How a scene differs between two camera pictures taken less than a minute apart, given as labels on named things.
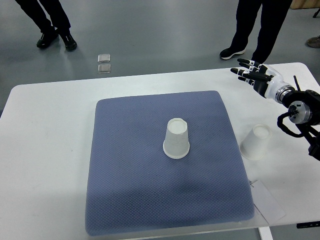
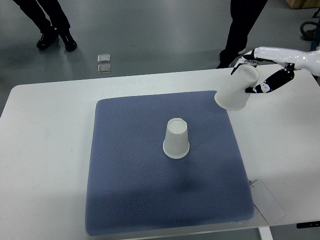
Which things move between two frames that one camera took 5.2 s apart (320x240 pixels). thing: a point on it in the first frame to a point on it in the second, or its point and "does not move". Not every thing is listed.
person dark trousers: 247,13 to 244,13
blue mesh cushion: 132,186 does not move
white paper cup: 253,146 to 235,95
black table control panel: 308,224 does not move
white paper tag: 266,203 does not move
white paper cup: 176,145 does not move
